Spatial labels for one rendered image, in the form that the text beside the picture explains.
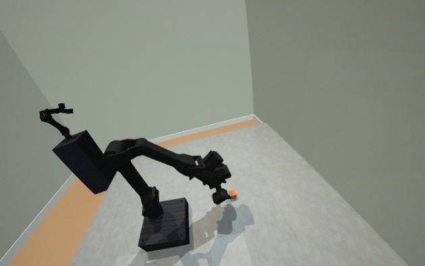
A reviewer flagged orange block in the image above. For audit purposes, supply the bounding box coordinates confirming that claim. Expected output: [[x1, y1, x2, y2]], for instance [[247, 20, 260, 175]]
[[229, 190, 237, 199]]

